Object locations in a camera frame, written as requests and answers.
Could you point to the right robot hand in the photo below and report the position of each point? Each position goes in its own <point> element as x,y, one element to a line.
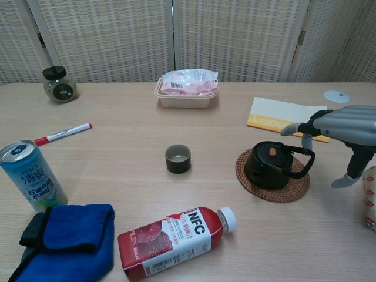
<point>349,123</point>

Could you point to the black teapot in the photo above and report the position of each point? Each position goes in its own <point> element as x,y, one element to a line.
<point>264,170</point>

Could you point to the brown round woven coaster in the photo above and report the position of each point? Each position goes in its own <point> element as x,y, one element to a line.
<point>282,195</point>

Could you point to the yellow white Lexicon book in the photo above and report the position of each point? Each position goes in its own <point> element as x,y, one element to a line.
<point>273,111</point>

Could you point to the gold red snack packet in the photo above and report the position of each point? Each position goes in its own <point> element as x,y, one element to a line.
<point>370,199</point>

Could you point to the beige food tray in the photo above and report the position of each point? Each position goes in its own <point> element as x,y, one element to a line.
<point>188,102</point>

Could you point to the pink white snack packet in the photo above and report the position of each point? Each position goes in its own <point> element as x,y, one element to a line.
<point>191,82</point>

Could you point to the small dark teacup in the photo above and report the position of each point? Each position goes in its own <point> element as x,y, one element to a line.
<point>177,163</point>

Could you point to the red NFC juice bottle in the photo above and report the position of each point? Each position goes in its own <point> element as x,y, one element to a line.
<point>170,243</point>

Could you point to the beige woven folding screen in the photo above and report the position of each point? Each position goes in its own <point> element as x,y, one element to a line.
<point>117,38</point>

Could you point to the red white marker pen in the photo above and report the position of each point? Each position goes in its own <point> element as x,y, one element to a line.
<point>63,133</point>

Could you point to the glass jar black lid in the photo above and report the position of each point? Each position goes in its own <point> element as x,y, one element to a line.
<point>60,88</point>

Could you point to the blue folded cloth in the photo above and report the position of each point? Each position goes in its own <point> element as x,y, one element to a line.
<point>73,249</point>

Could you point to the light blue drink can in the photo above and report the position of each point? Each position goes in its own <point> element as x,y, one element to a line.
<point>32,179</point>

